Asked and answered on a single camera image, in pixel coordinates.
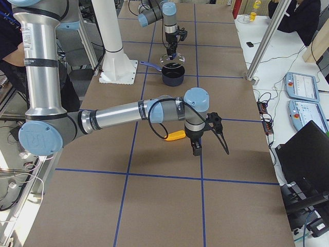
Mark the black orange cable hub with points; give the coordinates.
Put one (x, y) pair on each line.
(266, 118)

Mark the upper teach pendant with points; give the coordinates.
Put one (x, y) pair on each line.
(301, 86)

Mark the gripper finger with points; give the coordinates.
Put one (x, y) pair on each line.
(170, 54)
(174, 53)
(222, 141)
(196, 148)

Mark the teach pendant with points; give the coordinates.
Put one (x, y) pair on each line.
(301, 112)
(301, 86)

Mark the yellow cup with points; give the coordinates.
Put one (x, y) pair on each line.
(252, 16)

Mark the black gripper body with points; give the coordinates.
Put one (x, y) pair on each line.
(169, 38)
(193, 135)

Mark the glass pot lid blue knob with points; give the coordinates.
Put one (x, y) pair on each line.
(175, 58)

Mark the yellow plastic corn cob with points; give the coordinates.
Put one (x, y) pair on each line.
(180, 134)

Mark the seated person black clothes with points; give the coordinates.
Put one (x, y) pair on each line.
(302, 17)

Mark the person in dark clothes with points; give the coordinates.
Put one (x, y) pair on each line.
(12, 61)

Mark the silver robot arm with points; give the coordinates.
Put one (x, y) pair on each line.
(150, 12)
(49, 127)

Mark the black laptop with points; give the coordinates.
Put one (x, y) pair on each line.
(305, 156)

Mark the white camera stand post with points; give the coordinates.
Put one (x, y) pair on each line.
(117, 68)

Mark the lower teach pendant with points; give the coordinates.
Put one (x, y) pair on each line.
(301, 112)

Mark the aluminium frame post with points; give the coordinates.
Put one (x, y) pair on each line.
(272, 27)

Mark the dark blue saucepan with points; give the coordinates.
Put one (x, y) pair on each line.
(172, 73)

